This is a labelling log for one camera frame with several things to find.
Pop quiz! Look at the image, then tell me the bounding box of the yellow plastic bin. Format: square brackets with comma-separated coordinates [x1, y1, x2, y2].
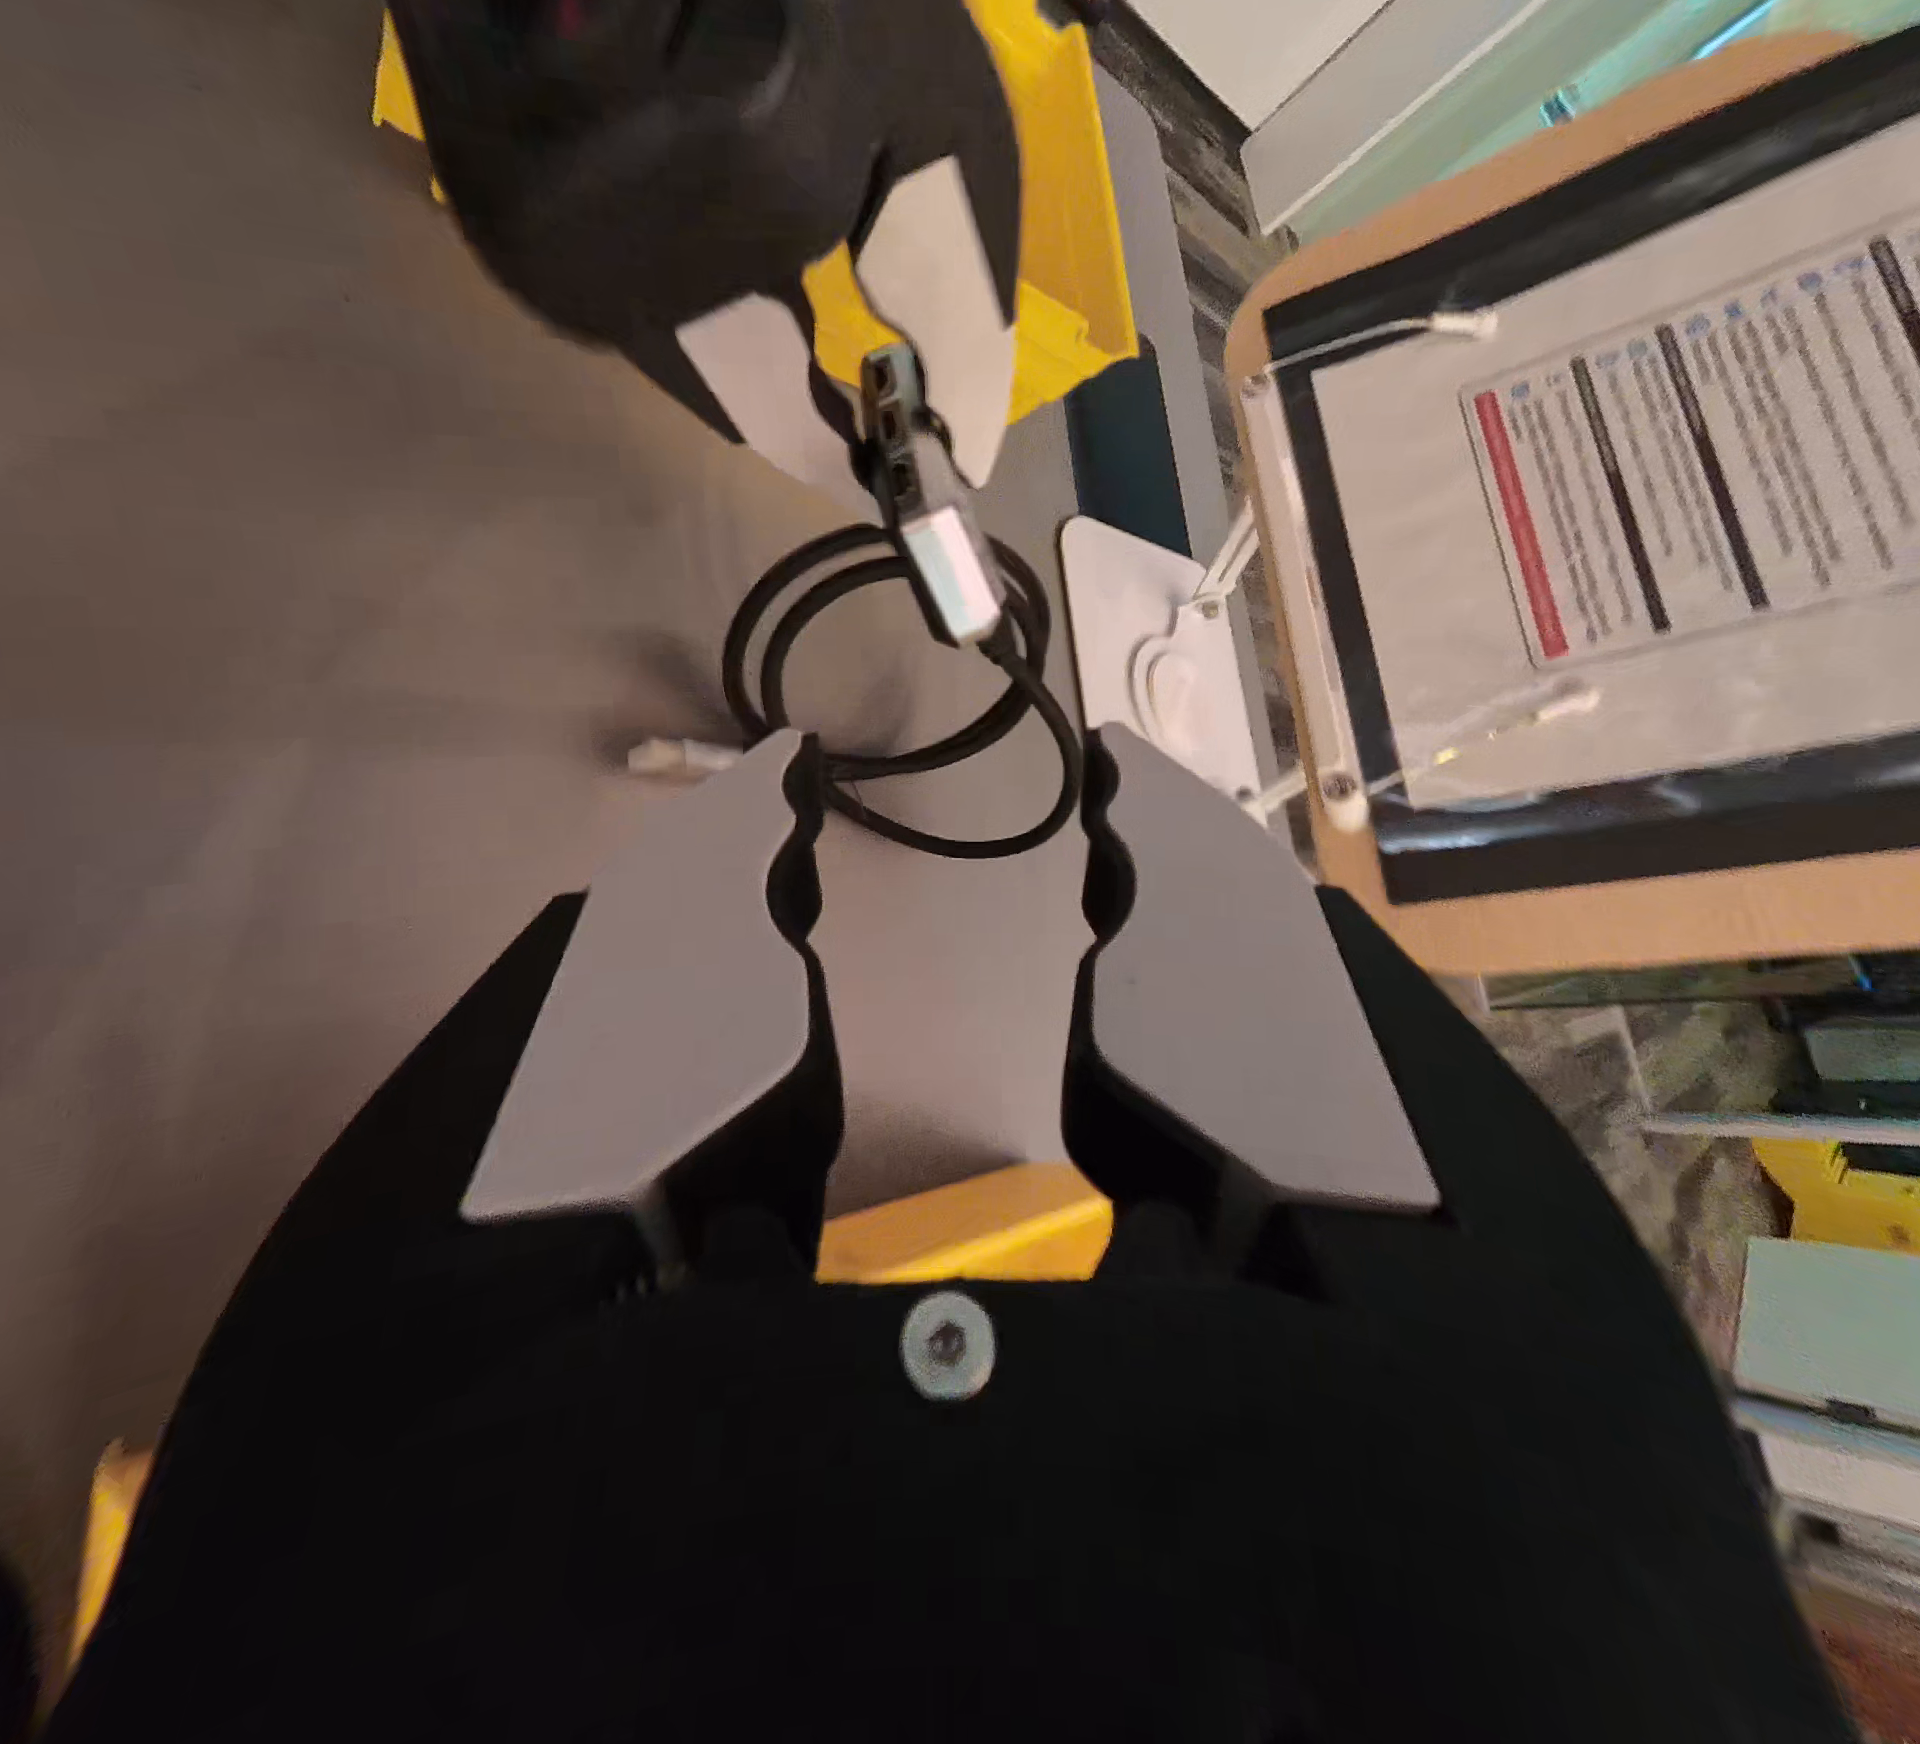
[371, 0, 1142, 426]
[66, 1161, 1116, 1677]

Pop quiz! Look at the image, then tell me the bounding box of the instruction sheet on stand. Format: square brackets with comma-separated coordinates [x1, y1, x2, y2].
[1222, 33, 1920, 982]

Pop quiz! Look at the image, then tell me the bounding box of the yellow plastic container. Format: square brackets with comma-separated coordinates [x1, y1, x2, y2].
[1753, 1135, 1920, 1252]

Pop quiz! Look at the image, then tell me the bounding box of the silver grey USB hub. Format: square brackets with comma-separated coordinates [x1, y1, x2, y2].
[719, 339, 1090, 863]

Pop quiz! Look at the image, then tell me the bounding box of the taped instruction sheet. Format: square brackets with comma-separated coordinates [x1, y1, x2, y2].
[1312, 145, 1920, 807]

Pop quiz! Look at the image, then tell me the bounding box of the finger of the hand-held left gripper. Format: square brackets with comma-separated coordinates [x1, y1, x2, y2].
[851, 154, 1026, 492]
[671, 292, 872, 516]

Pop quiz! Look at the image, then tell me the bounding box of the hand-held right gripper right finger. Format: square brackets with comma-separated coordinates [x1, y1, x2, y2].
[1061, 720, 1445, 1273]

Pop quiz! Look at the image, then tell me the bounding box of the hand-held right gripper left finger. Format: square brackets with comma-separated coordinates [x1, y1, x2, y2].
[456, 728, 842, 1278]

